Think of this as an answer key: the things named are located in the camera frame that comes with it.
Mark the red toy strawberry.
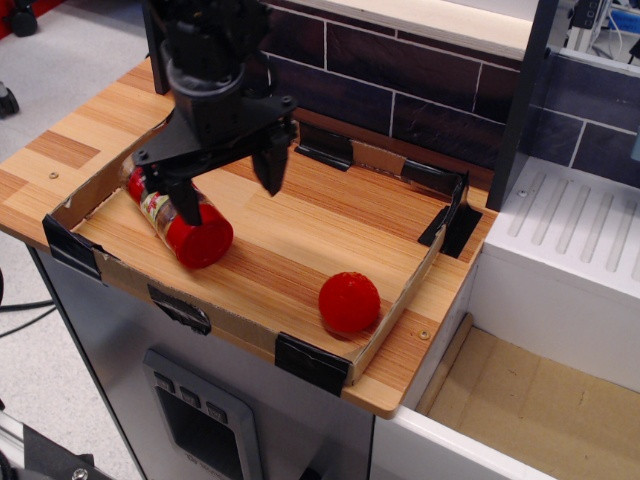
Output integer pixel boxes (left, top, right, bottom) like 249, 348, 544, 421
318, 272, 381, 333

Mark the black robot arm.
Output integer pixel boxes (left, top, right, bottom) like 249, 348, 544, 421
133, 1, 297, 225

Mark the black floor cable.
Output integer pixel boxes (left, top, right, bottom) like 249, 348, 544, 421
0, 298, 57, 339

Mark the cardboard fence with black tape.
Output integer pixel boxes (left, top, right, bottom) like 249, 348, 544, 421
42, 83, 484, 399

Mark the black caster wheel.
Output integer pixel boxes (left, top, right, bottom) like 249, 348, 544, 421
0, 82, 20, 119

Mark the dark grey shelf post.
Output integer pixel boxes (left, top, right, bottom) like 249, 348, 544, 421
486, 1, 558, 211

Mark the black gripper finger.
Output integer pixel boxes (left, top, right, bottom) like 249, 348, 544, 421
252, 132, 289, 196
161, 180, 202, 226

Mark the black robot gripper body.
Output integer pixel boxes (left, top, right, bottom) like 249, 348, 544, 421
133, 74, 297, 186

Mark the basil bottle red cap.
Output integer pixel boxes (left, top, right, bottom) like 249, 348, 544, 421
119, 157, 234, 269

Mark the grey dishwasher control panel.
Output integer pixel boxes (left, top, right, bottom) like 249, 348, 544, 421
144, 350, 264, 479

